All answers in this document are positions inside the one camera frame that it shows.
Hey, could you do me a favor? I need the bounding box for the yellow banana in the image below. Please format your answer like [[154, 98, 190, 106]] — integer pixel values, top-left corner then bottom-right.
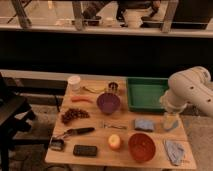
[[82, 86, 105, 94]]

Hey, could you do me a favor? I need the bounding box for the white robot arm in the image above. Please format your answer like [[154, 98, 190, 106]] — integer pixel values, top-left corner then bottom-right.
[[159, 66, 213, 131]]

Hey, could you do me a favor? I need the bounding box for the blue plastic cup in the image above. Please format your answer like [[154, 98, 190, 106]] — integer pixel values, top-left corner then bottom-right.
[[163, 115, 178, 131]]

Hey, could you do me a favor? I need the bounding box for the small metal cup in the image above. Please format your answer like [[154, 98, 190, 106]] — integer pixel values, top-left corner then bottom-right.
[[108, 82, 118, 93]]

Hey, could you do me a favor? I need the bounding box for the white plastic cup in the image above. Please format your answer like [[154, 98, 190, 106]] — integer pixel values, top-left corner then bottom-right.
[[68, 75, 81, 91]]

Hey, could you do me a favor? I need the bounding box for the blue sponge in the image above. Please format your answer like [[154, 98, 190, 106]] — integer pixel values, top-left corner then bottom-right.
[[134, 119, 154, 132]]

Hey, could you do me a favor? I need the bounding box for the blue grey cloth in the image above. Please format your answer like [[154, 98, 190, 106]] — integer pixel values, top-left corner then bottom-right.
[[164, 140, 185, 166]]

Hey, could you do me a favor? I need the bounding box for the green plastic tray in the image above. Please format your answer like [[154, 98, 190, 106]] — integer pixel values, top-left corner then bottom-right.
[[126, 77, 168, 113]]

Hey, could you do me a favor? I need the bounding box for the red orange bowl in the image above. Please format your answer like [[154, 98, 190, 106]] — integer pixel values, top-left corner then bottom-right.
[[128, 133, 156, 163]]

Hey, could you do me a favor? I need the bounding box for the yellow red apple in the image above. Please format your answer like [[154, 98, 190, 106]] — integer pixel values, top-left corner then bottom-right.
[[108, 134, 121, 150]]

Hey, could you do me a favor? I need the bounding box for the purple bowl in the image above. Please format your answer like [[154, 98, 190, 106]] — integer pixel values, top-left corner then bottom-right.
[[96, 93, 120, 114]]

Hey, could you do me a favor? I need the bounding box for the metal fork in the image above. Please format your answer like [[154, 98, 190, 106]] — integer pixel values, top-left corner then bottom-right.
[[102, 123, 127, 130]]

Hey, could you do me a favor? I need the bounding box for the black rectangular block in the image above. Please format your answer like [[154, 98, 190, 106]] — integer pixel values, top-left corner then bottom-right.
[[73, 145, 97, 157]]

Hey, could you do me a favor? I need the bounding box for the bunch of dark grapes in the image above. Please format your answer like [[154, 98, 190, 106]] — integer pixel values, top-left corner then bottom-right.
[[61, 108, 89, 124]]

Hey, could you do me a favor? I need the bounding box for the small black metal clip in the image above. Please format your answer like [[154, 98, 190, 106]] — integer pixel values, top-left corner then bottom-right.
[[50, 138, 65, 151]]

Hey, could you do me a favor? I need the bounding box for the black chair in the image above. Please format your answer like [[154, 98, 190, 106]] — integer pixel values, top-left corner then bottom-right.
[[0, 73, 35, 171]]

